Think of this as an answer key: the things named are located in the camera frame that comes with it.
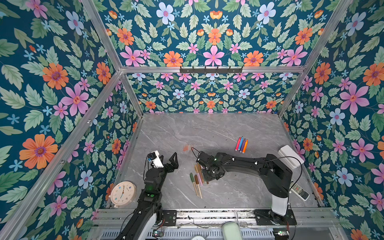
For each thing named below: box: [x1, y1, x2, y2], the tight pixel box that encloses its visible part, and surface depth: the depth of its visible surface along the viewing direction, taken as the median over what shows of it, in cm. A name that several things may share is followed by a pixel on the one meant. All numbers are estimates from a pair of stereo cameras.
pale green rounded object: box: [222, 221, 243, 240], surface depth 69 cm
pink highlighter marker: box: [235, 136, 242, 152], surface depth 103 cm
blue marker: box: [237, 136, 244, 151], surface depth 103 cm
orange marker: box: [242, 139, 249, 154], surface depth 101 cm
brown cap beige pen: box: [194, 174, 203, 199], surface depth 87 cm
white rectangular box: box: [278, 145, 305, 168], surface depth 95 cm
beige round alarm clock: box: [108, 180, 137, 209], surface depth 80 cm
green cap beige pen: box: [189, 172, 199, 197], surface depth 88 cm
